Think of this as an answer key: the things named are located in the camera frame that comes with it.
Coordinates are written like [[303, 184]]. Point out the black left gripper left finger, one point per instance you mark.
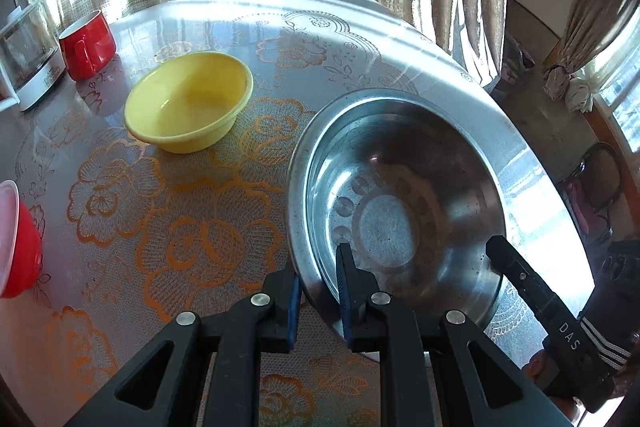
[[202, 370]]

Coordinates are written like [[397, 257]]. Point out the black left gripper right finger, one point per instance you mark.
[[435, 370]]

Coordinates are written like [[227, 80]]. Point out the large stainless steel bowl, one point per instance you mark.
[[399, 181]]

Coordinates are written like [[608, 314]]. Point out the red bowl white inside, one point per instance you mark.
[[21, 250]]

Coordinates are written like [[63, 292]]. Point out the yellow plastic bowl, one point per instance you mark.
[[190, 102]]

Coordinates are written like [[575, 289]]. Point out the dark wooden chair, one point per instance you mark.
[[590, 190]]

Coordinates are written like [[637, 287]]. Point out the red ceramic mug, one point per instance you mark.
[[87, 46]]

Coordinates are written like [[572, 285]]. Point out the white glass electric kettle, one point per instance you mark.
[[31, 58]]

